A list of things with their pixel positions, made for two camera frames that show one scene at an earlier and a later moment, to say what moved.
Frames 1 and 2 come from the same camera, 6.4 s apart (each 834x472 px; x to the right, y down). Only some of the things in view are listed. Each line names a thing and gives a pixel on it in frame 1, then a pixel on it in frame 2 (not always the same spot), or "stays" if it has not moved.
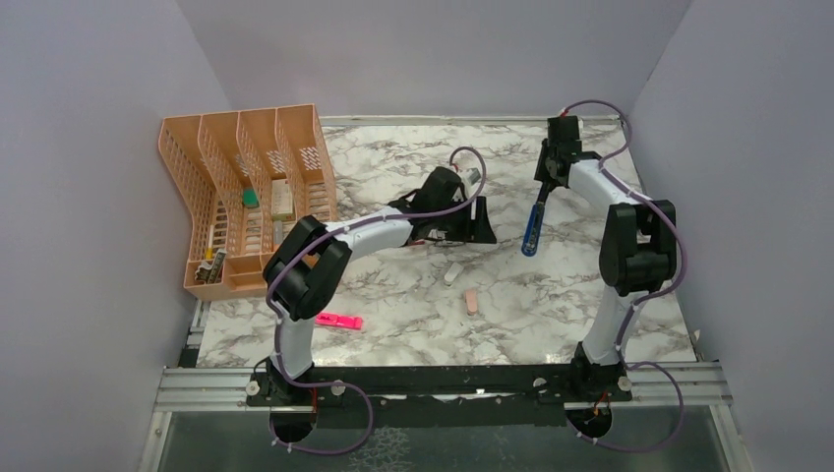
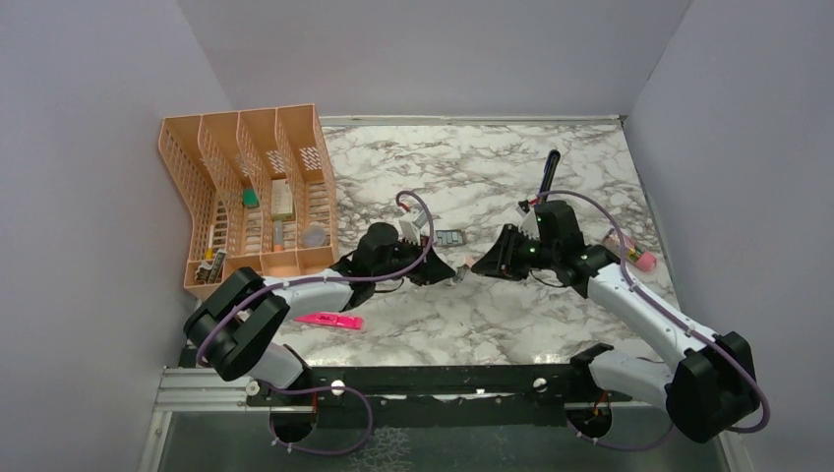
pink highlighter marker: (339, 321) stays
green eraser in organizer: (250, 199) stays
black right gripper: (540, 174) to (501, 261)
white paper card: (281, 197) stays
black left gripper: (476, 230) to (433, 268)
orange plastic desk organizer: (251, 178) stays
